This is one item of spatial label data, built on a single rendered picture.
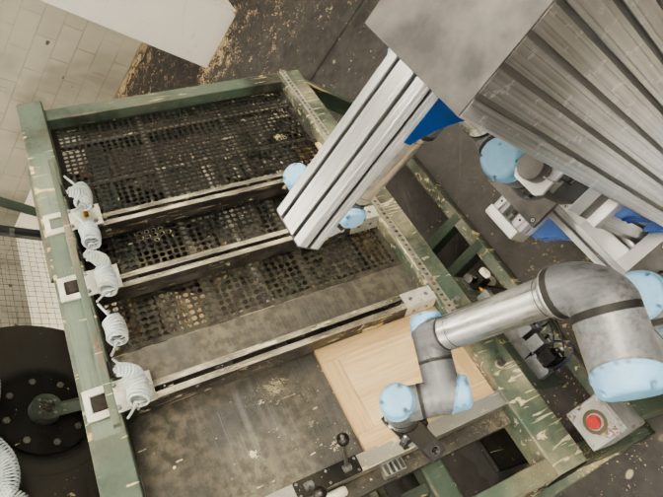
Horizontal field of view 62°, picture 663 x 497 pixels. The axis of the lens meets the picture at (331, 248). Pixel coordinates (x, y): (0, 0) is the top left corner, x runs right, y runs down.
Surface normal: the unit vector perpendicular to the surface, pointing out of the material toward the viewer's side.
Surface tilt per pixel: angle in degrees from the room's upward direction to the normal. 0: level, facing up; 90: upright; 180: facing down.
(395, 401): 36
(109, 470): 58
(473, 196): 0
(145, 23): 90
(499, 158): 7
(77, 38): 90
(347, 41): 0
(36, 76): 90
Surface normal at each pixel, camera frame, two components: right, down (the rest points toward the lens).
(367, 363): 0.11, -0.65
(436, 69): -0.69, -0.12
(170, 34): 0.44, 0.70
